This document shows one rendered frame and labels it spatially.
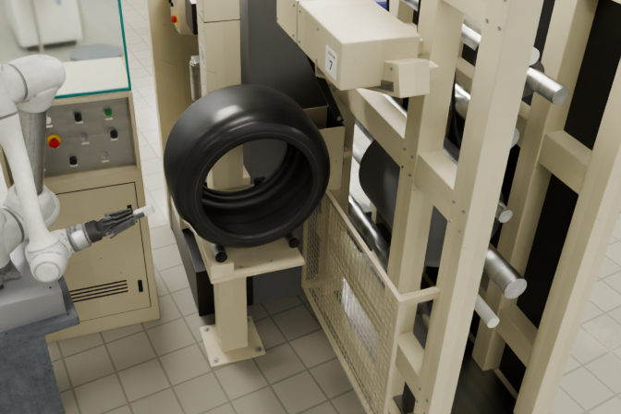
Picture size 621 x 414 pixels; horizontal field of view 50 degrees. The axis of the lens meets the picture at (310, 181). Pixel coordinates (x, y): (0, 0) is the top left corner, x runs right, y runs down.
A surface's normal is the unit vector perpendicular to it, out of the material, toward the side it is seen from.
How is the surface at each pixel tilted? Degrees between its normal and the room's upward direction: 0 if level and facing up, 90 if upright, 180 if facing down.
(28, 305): 90
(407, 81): 72
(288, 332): 0
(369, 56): 90
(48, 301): 90
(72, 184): 90
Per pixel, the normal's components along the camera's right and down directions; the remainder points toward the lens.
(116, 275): 0.34, 0.51
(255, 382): 0.04, -0.84
